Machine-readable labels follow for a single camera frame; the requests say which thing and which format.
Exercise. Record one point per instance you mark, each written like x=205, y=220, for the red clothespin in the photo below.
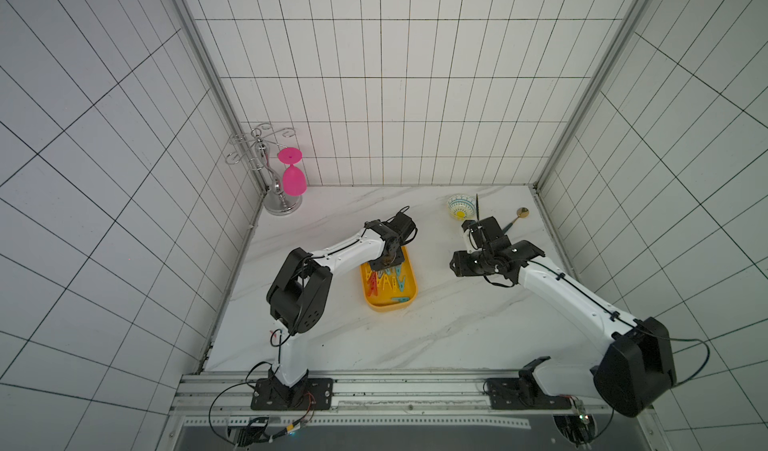
x=372, y=285

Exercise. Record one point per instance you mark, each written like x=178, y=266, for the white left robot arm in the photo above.
x=299, y=293

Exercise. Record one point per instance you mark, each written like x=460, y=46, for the pink plastic wine glass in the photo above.
x=294, y=180

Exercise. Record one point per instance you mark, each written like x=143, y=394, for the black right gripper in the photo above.
x=480, y=228

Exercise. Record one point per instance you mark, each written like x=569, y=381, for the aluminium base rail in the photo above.
x=424, y=398

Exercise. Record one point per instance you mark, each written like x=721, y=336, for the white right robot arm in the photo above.
x=629, y=362

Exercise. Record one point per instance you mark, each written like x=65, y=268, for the yellow storage box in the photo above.
x=382, y=302

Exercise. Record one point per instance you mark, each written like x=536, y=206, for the patterned yellow blue bowl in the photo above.
x=462, y=207

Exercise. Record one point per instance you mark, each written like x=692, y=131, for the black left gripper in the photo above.
x=398, y=259

